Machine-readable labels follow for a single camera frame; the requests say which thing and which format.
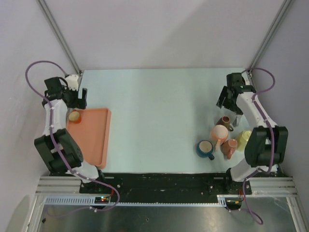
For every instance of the right aluminium frame post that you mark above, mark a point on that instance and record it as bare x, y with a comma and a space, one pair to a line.
274, 27

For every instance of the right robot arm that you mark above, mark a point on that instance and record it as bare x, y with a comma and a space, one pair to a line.
267, 143

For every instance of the salmon plastic tray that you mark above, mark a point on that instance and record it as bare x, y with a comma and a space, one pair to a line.
92, 135

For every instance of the small salmon mug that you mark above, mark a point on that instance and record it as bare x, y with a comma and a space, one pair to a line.
229, 147

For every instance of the orange mug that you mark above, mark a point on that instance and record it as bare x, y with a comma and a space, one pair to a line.
74, 117

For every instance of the left aluminium frame post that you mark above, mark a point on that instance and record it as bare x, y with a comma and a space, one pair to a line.
58, 34

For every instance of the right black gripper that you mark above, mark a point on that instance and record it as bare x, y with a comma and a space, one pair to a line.
222, 99

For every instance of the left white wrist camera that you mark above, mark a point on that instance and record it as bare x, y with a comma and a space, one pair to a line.
73, 82

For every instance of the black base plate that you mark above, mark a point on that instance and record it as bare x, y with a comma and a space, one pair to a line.
167, 188

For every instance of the blue mug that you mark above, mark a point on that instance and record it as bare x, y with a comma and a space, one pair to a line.
205, 149

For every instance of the dark brown mug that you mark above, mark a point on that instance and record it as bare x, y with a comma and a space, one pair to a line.
225, 121

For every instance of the white cable duct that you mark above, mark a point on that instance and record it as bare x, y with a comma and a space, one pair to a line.
93, 200

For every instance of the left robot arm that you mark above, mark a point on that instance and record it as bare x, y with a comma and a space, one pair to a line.
57, 148

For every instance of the large pink mug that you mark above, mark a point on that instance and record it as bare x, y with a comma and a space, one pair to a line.
218, 136

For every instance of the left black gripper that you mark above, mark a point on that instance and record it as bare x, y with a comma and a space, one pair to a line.
79, 103

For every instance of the yellow mug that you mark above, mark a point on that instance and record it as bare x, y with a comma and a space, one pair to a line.
242, 139

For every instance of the aluminium frame post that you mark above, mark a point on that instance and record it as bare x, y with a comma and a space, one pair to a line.
274, 27
58, 34

